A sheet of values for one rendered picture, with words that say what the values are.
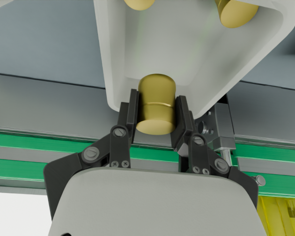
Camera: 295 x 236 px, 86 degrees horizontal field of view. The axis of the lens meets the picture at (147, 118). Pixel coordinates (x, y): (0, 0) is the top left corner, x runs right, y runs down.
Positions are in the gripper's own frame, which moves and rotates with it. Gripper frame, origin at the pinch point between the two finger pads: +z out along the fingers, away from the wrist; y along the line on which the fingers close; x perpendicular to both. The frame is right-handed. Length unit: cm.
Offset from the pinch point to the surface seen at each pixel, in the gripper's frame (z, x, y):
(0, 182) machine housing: 6, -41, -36
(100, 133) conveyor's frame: 10.4, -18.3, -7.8
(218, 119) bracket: 9.5, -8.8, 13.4
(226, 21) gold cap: 9.3, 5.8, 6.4
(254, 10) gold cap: 9.0, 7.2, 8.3
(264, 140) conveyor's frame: 6.9, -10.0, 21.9
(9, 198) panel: 2, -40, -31
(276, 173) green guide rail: 2.3, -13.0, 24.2
